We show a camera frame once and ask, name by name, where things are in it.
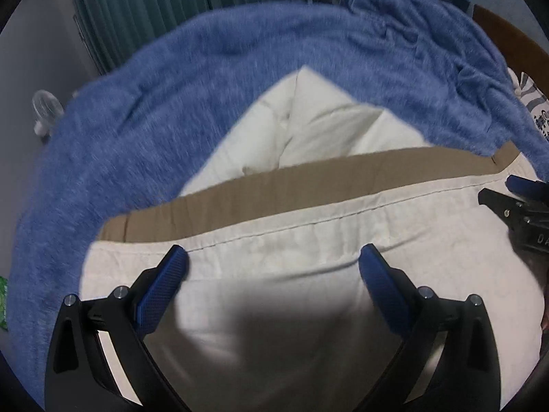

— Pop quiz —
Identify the blue fleece blanket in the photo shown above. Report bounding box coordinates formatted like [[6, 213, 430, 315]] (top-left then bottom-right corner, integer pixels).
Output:
[[9, 0, 549, 396]]

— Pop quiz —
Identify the white standing fan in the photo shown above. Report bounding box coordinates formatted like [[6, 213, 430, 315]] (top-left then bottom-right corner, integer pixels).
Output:
[[32, 90, 65, 138]]

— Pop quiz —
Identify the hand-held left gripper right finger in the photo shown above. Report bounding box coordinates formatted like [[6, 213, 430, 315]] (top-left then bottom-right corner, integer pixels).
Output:
[[358, 244, 502, 412]]

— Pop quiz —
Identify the green shopping bag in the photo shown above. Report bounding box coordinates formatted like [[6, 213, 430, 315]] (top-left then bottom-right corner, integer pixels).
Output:
[[0, 277, 9, 331]]

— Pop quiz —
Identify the cream hooded puffer jacket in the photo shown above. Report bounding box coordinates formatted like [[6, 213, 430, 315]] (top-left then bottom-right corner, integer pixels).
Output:
[[79, 65, 543, 412]]

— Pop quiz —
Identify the green curtain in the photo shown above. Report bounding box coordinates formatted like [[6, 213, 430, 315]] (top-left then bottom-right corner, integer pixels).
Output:
[[69, 0, 327, 76]]

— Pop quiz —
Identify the brown wooden headboard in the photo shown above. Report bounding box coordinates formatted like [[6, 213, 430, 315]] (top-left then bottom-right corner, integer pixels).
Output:
[[472, 4, 549, 78]]

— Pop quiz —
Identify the zebra print pillow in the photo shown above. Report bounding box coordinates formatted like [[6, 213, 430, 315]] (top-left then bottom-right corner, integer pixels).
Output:
[[510, 69, 549, 138]]

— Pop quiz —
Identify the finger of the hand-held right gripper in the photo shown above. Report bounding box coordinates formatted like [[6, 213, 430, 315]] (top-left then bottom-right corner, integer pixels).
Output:
[[477, 188, 530, 219], [505, 174, 549, 202]]

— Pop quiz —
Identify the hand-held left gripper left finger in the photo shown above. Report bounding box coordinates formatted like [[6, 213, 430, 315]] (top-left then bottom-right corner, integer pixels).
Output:
[[45, 244, 190, 412]]

